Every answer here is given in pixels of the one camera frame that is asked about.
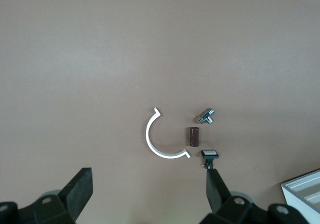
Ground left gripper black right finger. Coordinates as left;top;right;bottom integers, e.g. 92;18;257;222
199;169;311;224

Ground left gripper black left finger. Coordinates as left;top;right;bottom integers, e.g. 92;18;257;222
0;168;94;224

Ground white square push button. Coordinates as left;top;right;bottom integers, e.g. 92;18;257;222
199;149;220;170

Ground white drawer cabinet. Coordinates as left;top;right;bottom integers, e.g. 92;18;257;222
281;169;320;224

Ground dark brown cylinder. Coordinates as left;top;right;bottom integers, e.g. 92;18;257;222
186;126;201;147

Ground silver metal fitting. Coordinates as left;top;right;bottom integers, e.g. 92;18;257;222
194;108;216;125

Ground white half-ring clamp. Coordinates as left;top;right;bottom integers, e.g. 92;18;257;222
145;107;191;159

